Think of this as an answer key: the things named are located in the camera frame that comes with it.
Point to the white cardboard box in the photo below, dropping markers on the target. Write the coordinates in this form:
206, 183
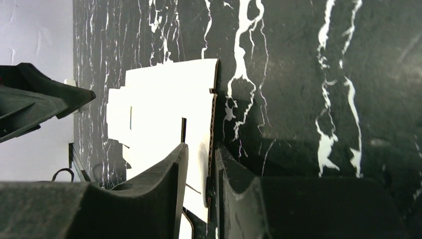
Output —
160, 107

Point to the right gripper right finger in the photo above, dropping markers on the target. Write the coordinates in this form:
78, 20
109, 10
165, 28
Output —
253, 207

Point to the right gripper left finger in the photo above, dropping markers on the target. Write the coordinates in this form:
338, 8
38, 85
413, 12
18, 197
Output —
148, 206

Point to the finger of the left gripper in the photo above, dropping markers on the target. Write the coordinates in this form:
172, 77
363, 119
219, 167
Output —
28, 98

